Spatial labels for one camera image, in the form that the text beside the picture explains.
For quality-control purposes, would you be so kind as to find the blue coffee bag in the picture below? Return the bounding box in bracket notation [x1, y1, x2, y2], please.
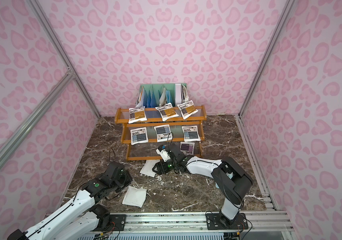
[154, 125, 173, 143]
[130, 127, 149, 145]
[182, 126, 201, 142]

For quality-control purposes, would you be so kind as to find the yellow coffee bag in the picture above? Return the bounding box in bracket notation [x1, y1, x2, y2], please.
[178, 100, 198, 120]
[156, 103, 179, 122]
[128, 107, 147, 124]

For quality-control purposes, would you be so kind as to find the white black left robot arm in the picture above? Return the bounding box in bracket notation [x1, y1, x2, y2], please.
[7, 162, 133, 240]

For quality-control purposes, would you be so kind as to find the orange wooden three-tier shelf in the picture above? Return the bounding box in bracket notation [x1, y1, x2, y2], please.
[114, 105, 207, 161]

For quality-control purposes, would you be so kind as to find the plain white bag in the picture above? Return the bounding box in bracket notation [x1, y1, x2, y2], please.
[122, 186, 147, 208]

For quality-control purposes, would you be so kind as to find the green file organizer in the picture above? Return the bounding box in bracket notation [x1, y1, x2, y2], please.
[136, 83, 190, 108]

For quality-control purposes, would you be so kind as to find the white binder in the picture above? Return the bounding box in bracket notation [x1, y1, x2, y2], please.
[175, 84, 183, 106]

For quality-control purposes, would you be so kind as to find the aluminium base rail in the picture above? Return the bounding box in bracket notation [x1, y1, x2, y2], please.
[69, 209, 294, 240]

